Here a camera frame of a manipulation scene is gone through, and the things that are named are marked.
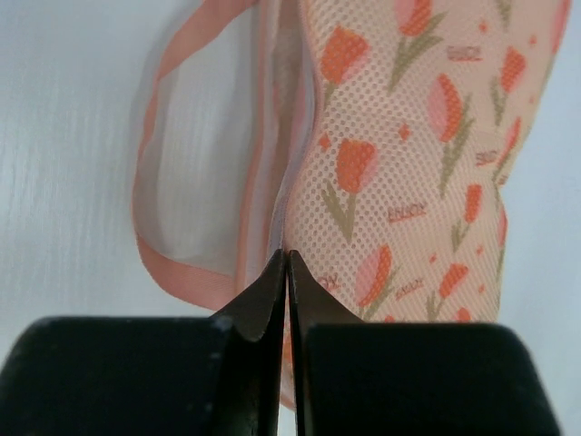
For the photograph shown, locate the tulip print laundry bag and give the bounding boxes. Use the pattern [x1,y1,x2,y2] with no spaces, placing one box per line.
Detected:
[131,0,573,410]

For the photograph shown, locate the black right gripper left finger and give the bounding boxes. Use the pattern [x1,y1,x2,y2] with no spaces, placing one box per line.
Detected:
[1,251,285,435]

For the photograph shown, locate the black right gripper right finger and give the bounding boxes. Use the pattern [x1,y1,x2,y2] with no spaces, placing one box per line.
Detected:
[288,251,560,435]

